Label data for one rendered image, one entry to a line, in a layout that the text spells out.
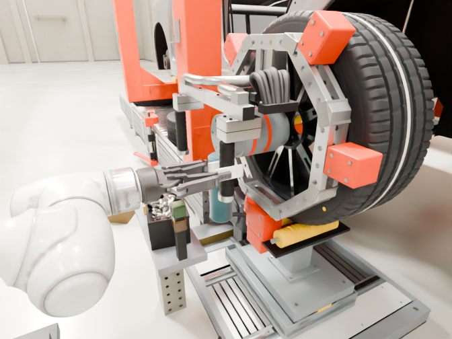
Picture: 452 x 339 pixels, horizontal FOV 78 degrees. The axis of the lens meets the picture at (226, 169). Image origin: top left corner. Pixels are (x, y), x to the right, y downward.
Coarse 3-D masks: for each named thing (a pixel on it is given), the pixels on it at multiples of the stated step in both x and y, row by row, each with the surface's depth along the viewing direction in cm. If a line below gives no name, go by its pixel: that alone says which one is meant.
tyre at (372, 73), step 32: (288, 32) 81; (384, 32) 70; (352, 64) 64; (384, 64) 64; (416, 64) 69; (352, 96) 65; (384, 96) 63; (416, 96) 67; (352, 128) 67; (384, 128) 63; (416, 128) 68; (384, 160) 66; (416, 160) 73; (352, 192) 71; (320, 224) 85
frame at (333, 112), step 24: (240, 48) 90; (264, 48) 78; (288, 48) 69; (240, 72) 96; (312, 72) 64; (312, 96) 65; (336, 96) 64; (336, 120) 63; (336, 144) 67; (312, 168) 70; (264, 192) 101; (312, 192) 71; (288, 216) 86
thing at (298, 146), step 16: (288, 64) 87; (336, 80) 69; (304, 96) 84; (288, 112) 97; (304, 112) 84; (304, 128) 86; (288, 144) 96; (304, 144) 88; (256, 160) 111; (272, 160) 104; (288, 160) 116; (304, 160) 88; (272, 176) 106; (288, 176) 110; (304, 176) 111; (288, 192) 99
